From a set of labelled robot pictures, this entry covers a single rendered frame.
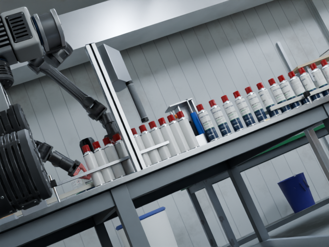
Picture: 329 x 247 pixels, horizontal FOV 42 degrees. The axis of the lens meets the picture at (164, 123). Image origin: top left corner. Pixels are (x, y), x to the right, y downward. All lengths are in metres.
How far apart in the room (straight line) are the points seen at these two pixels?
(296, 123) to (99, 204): 0.89
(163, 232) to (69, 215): 3.08
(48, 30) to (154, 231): 3.22
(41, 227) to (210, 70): 4.64
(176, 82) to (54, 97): 1.61
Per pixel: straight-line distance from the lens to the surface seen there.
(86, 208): 1.58
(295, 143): 3.68
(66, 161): 2.00
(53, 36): 1.66
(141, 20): 5.09
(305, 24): 6.76
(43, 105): 5.60
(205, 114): 2.18
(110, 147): 2.03
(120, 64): 2.10
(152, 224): 4.55
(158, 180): 1.62
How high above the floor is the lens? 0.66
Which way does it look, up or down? 11 degrees up
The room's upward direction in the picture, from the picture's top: 23 degrees counter-clockwise
